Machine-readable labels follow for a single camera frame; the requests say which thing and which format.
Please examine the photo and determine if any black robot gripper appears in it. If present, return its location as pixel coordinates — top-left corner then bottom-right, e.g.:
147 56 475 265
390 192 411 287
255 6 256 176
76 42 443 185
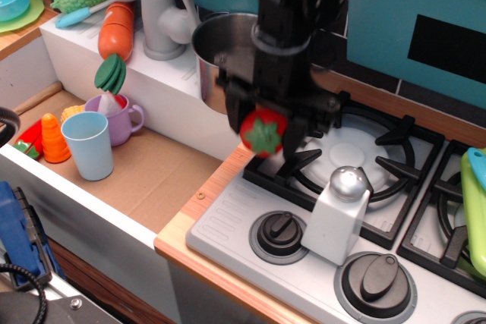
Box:
217 49 342 160

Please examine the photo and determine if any red toy strawberry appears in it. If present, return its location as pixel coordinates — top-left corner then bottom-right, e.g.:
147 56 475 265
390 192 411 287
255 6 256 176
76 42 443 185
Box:
239 109 288 158

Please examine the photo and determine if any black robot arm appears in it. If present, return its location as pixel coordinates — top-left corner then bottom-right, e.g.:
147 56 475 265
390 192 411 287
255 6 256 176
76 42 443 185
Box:
216 0 343 159

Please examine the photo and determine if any stainless steel pot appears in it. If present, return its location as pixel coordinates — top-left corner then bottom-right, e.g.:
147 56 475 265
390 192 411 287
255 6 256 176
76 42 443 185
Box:
192 13 257 114

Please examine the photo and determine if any black left burner grate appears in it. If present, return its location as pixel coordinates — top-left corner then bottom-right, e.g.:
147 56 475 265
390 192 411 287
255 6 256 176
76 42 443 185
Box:
243 93 444 249

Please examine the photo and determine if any black burner grate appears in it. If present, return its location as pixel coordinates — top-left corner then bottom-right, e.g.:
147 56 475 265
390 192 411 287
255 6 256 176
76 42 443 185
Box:
243 93 444 249
398 140 485 297

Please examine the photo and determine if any small black stove knob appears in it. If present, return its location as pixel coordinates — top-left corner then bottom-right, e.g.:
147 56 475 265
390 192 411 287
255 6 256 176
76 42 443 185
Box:
249 211 309 266

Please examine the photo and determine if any brown cardboard sheet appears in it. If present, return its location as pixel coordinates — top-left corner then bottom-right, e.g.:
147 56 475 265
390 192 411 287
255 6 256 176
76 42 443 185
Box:
8 80 223 234

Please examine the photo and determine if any white salt shaker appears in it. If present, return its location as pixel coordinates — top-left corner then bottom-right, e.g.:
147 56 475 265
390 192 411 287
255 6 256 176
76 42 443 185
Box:
301 166 371 266

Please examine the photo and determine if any grey toy faucet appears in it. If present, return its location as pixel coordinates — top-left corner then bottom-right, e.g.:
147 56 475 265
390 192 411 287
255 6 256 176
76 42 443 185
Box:
141 0 200 61

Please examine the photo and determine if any purple plastic mug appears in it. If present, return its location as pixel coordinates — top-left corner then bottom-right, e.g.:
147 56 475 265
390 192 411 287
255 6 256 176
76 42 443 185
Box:
84 93 145 146

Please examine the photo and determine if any white toy sink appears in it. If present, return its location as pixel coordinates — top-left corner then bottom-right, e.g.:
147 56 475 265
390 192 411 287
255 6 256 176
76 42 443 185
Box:
0 8 311 324

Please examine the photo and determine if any light blue plastic cup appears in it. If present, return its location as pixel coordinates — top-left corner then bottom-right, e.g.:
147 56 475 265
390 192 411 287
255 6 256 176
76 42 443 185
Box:
61 112 114 181

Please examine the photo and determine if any grey blue pasta spoon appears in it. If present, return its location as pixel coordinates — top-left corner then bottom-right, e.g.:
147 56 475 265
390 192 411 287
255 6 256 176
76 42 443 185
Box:
55 0 136 29

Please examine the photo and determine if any yellow toy corn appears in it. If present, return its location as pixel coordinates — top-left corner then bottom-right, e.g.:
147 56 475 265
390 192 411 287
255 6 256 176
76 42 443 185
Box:
61 105 84 124

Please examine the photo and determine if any large black stove knob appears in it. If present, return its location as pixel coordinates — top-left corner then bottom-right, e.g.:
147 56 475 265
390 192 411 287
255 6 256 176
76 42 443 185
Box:
334 252 418 323

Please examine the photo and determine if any grey toy stove top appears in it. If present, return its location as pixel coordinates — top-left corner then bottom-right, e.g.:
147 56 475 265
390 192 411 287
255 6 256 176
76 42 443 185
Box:
185 175 486 324

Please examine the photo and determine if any lime green plastic container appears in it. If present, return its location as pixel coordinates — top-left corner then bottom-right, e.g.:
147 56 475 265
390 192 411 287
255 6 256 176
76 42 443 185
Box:
461 147 485 276

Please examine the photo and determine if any small orange toy carrot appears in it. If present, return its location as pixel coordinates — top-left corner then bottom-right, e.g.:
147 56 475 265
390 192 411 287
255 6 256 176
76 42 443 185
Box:
41 113 71 163

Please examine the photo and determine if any red toy pepper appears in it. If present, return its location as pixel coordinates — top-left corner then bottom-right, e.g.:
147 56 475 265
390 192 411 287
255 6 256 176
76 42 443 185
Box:
13 119 43 160

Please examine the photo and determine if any black right burner grate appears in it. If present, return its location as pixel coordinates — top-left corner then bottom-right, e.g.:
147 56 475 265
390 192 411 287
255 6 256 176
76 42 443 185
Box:
398 140 485 297

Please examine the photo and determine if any green plastic plate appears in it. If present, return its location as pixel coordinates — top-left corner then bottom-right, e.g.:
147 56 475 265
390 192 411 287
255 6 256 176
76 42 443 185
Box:
0 0 45 33

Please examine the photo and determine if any blue black clamp device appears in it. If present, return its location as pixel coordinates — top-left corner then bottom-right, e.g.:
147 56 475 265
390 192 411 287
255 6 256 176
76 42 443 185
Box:
1 181 65 284

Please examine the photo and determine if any black coiled cable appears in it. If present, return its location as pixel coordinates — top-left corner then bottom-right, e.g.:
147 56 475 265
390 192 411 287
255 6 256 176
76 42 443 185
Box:
0 263 48 324

